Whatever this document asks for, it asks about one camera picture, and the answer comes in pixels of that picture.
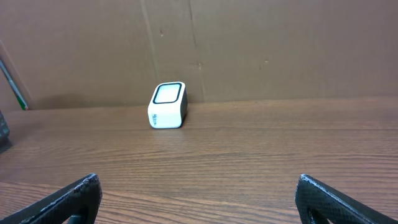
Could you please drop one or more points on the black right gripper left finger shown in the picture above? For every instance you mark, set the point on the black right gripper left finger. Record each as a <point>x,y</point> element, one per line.
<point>76,203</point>

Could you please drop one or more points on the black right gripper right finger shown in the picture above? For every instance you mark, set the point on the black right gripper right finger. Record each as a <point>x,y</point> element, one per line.
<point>319,203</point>

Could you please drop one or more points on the white barcode scanner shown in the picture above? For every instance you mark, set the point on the white barcode scanner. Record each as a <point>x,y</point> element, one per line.
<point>168,106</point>

